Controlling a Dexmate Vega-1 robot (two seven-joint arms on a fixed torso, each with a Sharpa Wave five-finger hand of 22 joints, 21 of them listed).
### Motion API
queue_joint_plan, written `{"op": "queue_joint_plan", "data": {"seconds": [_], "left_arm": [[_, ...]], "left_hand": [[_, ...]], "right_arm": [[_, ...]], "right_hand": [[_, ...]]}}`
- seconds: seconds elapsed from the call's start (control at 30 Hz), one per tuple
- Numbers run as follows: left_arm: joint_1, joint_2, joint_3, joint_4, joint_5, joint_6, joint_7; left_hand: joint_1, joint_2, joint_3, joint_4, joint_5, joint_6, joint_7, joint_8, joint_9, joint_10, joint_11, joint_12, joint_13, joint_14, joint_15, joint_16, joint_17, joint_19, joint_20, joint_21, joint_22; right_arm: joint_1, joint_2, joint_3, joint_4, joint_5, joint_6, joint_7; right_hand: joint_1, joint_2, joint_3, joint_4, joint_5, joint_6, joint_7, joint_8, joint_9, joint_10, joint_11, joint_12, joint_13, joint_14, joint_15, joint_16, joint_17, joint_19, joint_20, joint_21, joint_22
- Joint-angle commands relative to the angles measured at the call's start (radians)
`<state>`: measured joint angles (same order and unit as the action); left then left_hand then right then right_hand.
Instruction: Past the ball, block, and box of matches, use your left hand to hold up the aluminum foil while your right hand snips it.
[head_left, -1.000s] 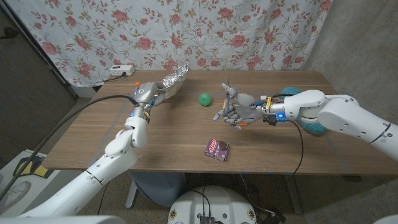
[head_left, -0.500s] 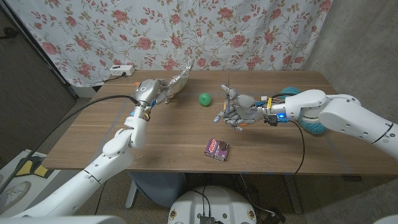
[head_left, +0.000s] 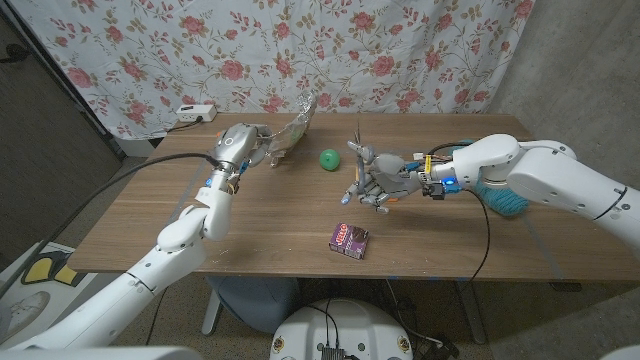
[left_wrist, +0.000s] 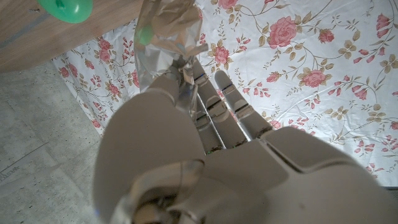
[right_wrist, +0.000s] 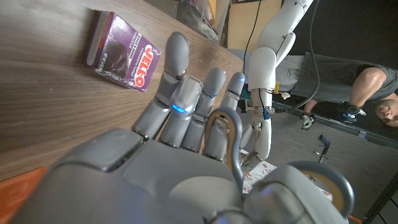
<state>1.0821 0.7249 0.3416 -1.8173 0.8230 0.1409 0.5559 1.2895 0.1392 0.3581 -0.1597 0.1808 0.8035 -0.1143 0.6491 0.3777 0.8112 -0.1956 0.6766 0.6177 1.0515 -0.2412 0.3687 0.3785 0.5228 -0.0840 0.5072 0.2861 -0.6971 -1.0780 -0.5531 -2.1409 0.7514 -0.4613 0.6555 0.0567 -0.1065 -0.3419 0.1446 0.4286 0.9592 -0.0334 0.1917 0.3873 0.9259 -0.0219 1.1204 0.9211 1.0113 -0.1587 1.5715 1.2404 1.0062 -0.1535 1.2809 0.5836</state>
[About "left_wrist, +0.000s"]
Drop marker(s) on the floral print curtain backdrop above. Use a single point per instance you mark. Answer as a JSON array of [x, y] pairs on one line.
[[311, 46]]

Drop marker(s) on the aluminum foil sheet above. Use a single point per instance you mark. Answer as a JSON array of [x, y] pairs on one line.
[[164, 31]]

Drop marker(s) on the green ball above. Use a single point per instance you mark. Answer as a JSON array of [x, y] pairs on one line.
[[66, 9]]

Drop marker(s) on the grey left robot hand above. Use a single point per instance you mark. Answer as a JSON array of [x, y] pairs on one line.
[[233, 180]]

